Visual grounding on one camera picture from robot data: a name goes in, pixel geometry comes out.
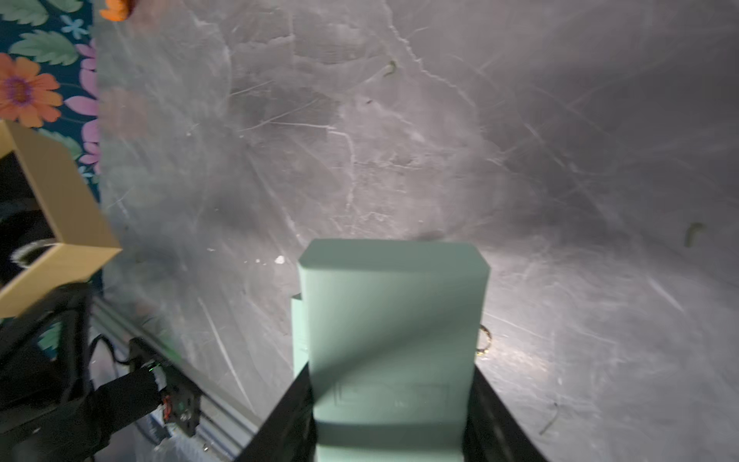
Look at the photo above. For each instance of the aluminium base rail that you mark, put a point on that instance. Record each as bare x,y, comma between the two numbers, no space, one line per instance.
185,369

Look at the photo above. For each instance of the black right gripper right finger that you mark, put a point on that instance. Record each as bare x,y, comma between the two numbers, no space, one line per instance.
492,434

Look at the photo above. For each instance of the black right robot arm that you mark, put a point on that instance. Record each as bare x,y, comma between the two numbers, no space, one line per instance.
37,428

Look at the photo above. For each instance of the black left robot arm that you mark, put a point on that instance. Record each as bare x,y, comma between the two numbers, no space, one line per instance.
45,351

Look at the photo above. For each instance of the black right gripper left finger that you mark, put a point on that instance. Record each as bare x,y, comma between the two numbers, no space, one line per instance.
289,434

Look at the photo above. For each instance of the orange plush toy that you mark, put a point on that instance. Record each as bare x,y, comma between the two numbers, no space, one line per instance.
117,10

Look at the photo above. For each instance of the mint green box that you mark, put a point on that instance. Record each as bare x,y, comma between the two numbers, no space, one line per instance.
392,332

